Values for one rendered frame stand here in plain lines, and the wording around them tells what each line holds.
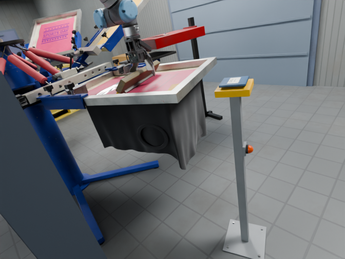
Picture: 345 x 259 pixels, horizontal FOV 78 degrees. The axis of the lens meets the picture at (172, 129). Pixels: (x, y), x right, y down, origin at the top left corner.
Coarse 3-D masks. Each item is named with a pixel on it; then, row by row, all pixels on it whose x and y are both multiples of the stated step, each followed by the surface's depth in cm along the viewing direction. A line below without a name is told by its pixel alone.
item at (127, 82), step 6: (156, 60) 126; (144, 66) 115; (156, 66) 125; (138, 72) 108; (144, 72) 112; (150, 72) 123; (126, 78) 100; (132, 78) 103; (138, 78) 110; (120, 84) 99; (126, 84) 100; (132, 84) 109; (120, 90) 101
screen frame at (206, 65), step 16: (160, 64) 136; (176, 64) 130; (192, 64) 126; (208, 64) 109; (96, 80) 139; (192, 80) 90; (96, 96) 97; (112, 96) 91; (128, 96) 86; (144, 96) 83; (160, 96) 80; (176, 96) 77
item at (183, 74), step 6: (162, 72) 131; (168, 72) 127; (174, 72) 124; (180, 72) 121; (186, 72) 118; (192, 72) 115; (114, 78) 146; (120, 78) 142; (174, 78) 112; (180, 78) 110; (102, 84) 136; (108, 84) 132
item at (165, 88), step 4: (168, 84) 104; (96, 88) 129; (100, 88) 126; (104, 88) 124; (116, 88) 118; (160, 88) 100; (164, 88) 99; (168, 88) 97; (88, 92) 123; (92, 92) 121; (96, 92) 119; (108, 92) 113; (112, 92) 112
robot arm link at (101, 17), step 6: (96, 12) 88; (102, 12) 87; (96, 18) 89; (102, 18) 87; (108, 18) 86; (96, 24) 92; (102, 24) 89; (108, 24) 90; (114, 24) 88; (120, 24) 89
